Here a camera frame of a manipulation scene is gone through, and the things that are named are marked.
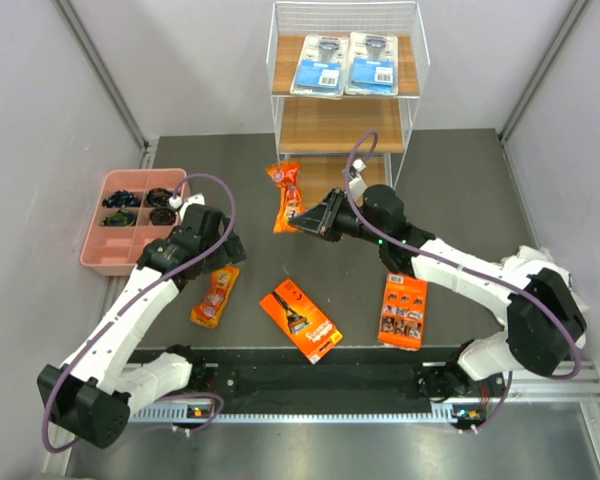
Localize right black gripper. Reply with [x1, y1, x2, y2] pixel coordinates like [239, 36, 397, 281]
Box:
[291, 188, 386, 246]

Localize orange razor pouch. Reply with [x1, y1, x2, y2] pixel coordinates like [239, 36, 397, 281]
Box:
[190, 266, 240, 329]
[267, 160, 306, 234]

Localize orange Gillette razor box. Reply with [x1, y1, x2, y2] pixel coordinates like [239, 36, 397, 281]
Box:
[260, 279, 343, 365]

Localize blue razor blister pack one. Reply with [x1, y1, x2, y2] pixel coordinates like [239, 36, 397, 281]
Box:
[290, 34, 349, 99]

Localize blue razor blister pack two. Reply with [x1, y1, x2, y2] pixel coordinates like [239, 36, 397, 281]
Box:
[345, 32, 399, 97]

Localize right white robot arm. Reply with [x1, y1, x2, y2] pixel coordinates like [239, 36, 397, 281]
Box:
[290, 184, 587, 396]

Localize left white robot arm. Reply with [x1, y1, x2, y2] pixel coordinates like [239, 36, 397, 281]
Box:
[37, 203, 246, 452]

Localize dark coiled item lower tray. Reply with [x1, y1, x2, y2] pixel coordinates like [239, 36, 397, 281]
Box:
[149, 207, 177, 226]

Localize dark coiled item tray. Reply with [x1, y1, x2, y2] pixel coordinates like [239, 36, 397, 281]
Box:
[149, 207, 177, 226]
[144, 187, 173, 208]

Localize dark coiled item upper tray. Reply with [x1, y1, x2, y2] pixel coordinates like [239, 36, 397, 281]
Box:
[144, 187, 173, 208]

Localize pink divided plastic tray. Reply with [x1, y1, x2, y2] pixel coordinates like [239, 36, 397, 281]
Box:
[80, 168, 186, 276]

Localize green black item in tray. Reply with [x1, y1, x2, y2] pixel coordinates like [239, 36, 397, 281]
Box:
[100, 210, 137, 227]

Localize orange cartridge box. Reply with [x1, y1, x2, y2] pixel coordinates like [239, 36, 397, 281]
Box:
[377, 273, 428, 351]

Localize blue black item in tray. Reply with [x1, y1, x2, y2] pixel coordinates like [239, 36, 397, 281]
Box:
[101, 190, 141, 208]

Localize white crumpled cloth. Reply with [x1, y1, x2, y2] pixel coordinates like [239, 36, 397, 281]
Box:
[499, 244, 589, 351]

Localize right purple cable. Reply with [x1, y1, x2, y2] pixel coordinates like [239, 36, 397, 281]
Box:
[344, 130, 584, 434]

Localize purple cable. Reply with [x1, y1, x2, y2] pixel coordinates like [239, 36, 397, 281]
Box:
[40, 173, 239, 454]
[344, 130, 584, 434]

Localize white wire wooden shelf rack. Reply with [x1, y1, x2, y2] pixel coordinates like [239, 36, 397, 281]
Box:
[266, 1, 431, 205]

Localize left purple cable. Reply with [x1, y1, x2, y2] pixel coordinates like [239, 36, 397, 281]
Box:
[40, 173, 239, 454]

